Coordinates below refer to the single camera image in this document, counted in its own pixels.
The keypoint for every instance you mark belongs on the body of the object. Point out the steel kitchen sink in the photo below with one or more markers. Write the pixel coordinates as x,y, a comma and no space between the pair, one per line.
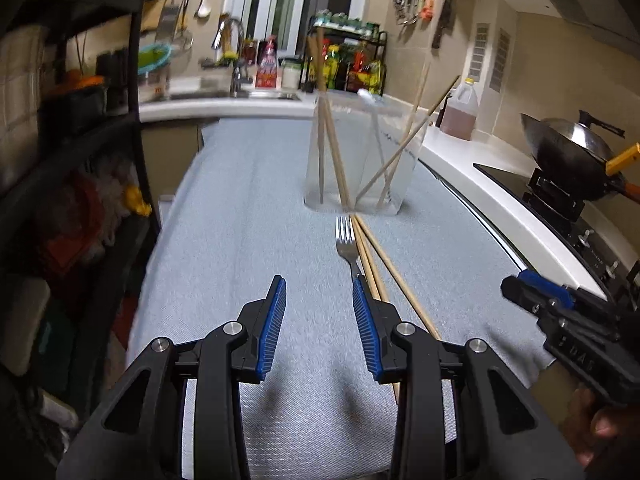
225,95

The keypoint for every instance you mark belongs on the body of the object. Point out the white ladle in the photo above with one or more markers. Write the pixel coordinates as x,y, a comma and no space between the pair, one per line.
203,5

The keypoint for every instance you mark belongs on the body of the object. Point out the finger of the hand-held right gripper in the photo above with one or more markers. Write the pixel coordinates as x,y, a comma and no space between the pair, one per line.
542,282
522,295

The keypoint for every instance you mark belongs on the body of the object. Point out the black metal shelf rack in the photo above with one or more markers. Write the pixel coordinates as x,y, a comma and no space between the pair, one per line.
137,110

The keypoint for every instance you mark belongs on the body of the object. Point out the pink dish soap bottle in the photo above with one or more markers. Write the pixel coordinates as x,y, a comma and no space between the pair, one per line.
269,57

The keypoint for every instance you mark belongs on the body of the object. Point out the plastic cooking oil jug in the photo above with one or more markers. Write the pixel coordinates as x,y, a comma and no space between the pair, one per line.
457,120

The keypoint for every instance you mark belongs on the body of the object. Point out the glass block wall panel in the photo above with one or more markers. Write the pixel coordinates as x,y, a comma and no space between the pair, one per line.
500,60
479,50

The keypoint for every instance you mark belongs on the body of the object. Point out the metal grater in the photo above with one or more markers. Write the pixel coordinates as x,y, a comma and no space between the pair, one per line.
171,22

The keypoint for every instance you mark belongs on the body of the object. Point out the yellow plastic item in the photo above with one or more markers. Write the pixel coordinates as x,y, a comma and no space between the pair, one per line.
137,201

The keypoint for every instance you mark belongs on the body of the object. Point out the window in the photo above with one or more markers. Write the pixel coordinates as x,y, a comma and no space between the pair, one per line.
280,0

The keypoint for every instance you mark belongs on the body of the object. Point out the black cylinder container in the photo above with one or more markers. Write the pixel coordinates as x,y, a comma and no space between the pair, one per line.
112,72

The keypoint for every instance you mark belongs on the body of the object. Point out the black glass cooktop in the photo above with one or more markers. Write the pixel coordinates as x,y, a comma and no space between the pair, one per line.
505,175

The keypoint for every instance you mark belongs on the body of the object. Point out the row of green lidded jars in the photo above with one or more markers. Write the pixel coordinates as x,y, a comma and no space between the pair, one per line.
350,21

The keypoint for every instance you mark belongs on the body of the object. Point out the black wok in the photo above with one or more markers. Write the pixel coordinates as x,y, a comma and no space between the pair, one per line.
555,165

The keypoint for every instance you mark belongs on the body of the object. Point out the grey woven mat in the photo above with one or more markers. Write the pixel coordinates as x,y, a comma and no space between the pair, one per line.
250,210

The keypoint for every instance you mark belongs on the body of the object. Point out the black cleaver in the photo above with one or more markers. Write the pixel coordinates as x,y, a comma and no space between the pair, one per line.
442,20

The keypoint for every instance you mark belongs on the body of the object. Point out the clear plastic utensil container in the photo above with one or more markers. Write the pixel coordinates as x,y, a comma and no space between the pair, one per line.
360,155

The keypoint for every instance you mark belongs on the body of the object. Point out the row of sauce bottles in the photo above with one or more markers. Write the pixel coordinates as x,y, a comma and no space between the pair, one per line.
357,70

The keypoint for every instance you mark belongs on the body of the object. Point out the person's right hand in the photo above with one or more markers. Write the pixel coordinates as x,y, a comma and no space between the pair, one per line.
605,427

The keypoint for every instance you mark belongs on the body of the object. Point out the black burner grate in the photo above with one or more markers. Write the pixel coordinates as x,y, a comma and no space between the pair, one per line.
552,195

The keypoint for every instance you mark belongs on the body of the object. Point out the orange plastic item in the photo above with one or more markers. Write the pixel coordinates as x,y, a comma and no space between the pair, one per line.
82,82

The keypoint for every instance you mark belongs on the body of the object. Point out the chrome kitchen faucet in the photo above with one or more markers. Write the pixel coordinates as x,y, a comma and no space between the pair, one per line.
239,67

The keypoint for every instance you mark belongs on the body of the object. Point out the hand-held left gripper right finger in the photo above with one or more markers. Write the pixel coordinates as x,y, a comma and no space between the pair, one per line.
367,330

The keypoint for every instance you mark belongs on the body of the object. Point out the hanging kitchen tools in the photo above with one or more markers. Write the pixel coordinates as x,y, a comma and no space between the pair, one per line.
412,2

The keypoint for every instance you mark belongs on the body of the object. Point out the red plastic bag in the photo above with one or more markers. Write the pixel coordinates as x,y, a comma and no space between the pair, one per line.
65,230

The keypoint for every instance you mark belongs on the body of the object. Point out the white lidded jar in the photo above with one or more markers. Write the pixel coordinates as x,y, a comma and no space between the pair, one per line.
291,74

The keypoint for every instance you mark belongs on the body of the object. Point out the red glass jar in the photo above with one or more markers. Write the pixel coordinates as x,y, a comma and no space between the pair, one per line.
250,52

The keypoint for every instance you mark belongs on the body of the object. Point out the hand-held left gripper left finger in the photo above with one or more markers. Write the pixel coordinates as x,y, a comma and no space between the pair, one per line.
272,330

